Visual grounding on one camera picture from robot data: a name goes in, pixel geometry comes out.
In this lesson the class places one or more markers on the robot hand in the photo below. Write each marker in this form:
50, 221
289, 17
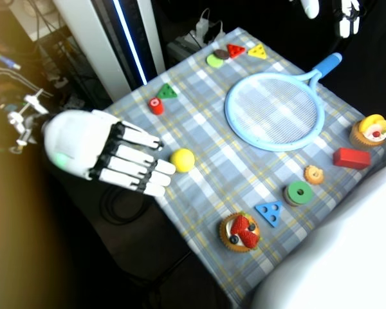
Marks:
345, 27
74, 138

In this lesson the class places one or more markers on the light blue toy racket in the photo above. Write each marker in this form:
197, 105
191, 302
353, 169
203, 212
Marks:
329, 61

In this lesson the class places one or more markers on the yellow foam ball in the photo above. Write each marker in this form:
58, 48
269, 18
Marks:
182, 160

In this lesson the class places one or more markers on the red wooden cylinder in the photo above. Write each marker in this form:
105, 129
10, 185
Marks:
156, 107

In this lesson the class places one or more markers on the yellow triangle block with holes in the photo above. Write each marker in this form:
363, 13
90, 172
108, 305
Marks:
258, 52

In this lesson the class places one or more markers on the white column with blue light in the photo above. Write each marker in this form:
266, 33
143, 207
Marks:
93, 42

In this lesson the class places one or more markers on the green triangle block with holes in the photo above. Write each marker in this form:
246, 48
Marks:
167, 93

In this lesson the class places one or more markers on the toy cupcake with yellow fruit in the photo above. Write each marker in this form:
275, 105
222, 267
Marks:
370, 132

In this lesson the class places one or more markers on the red triangle block with holes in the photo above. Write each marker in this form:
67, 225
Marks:
235, 51

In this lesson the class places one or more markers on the brown round disc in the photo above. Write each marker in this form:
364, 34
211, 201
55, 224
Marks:
222, 54

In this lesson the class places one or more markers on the red rectangular wooden block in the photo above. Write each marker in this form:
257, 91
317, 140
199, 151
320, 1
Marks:
352, 158

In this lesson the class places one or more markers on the light green round disc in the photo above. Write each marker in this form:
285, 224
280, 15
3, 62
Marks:
214, 61

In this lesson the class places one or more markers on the blue plaid tablecloth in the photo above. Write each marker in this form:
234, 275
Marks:
212, 145

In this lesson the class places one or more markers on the grey box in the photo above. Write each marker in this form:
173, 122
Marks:
180, 48

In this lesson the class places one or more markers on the round toy biscuit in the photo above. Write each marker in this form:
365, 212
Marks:
314, 174

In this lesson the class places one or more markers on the toy cupcake with strawberries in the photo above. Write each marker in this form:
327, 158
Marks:
239, 233

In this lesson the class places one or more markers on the blue triangle block with holes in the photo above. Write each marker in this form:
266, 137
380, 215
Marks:
273, 220

